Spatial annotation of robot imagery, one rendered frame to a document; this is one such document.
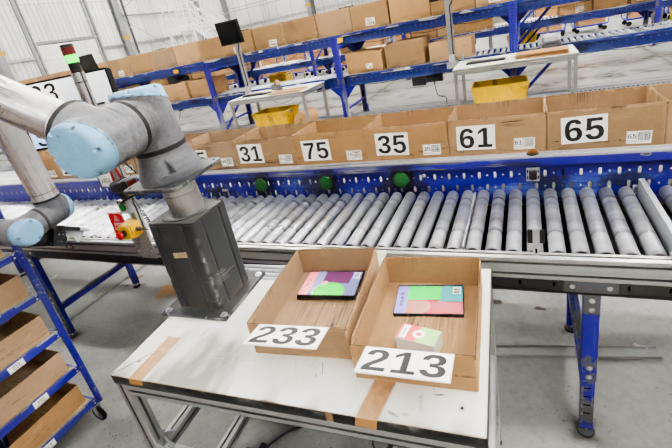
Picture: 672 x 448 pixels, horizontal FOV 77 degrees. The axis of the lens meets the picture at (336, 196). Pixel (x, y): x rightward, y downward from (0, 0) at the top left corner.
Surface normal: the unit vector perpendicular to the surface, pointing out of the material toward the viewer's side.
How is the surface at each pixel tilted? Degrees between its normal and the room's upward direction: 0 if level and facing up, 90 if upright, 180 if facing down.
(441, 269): 89
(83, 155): 97
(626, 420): 0
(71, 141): 97
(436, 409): 0
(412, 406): 0
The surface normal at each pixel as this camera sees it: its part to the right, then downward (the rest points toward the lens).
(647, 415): -0.19, -0.91
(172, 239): -0.33, 0.41
